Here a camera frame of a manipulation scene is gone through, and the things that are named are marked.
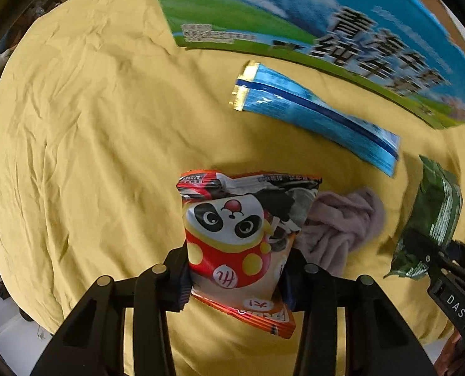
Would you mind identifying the panda print snack packet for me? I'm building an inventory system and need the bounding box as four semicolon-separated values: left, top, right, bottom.
176;170;323;340

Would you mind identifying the pink towel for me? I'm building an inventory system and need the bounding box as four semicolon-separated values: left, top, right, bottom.
294;187;387;277

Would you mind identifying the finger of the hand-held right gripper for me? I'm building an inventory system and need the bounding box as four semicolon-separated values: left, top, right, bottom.
400;229;452;283

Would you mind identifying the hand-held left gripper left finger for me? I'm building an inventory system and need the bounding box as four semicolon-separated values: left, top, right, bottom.
30;245;191;376

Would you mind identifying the person's right hand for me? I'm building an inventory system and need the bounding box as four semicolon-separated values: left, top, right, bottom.
436;330;465;373

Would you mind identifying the yellow cloth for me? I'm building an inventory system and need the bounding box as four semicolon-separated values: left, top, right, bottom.
0;0;465;376

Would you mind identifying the green snack packet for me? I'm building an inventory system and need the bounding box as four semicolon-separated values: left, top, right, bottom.
383;154;463;281

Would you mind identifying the blue snack packet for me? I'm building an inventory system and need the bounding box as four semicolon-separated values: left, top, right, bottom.
229;60;401;178

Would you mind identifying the blue green printed cardboard box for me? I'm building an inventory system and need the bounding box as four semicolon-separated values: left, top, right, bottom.
144;0;465;130

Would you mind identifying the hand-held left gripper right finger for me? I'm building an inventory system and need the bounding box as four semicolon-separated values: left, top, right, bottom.
278;248;439;376

